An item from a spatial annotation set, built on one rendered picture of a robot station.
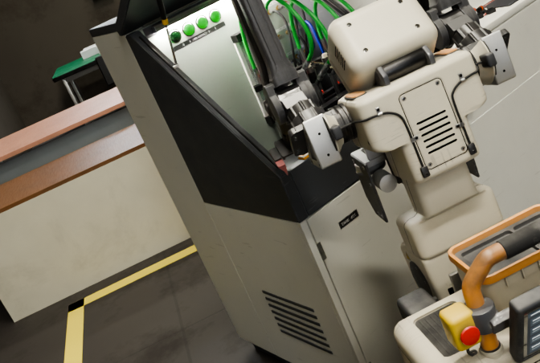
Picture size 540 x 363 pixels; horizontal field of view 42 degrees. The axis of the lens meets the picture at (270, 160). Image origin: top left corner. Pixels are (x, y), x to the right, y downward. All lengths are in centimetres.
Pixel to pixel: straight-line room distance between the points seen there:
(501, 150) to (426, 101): 128
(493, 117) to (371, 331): 91
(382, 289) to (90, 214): 242
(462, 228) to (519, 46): 129
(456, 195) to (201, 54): 121
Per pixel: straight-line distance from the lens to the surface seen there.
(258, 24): 161
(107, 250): 448
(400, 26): 154
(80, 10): 935
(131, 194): 436
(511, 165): 281
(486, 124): 268
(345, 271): 226
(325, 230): 218
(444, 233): 166
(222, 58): 257
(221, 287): 295
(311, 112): 154
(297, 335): 262
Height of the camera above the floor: 166
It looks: 19 degrees down
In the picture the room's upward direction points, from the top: 23 degrees counter-clockwise
